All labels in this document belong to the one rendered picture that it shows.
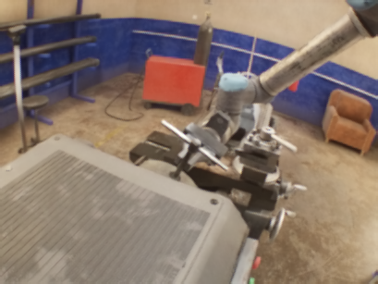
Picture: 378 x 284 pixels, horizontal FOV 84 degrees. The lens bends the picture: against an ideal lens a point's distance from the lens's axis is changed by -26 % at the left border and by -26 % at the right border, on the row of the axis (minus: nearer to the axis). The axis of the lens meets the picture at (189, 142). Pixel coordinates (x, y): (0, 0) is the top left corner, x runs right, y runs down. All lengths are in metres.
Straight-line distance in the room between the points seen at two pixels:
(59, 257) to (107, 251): 0.07
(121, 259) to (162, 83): 3.81
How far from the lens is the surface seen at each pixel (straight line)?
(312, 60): 0.83
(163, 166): 0.76
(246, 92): 0.90
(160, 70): 4.04
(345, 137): 4.86
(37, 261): 0.38
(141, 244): 0.38
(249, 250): 0.51
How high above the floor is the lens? 1.64
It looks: 28 degrees down
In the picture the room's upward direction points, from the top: 10 degrees clockwise
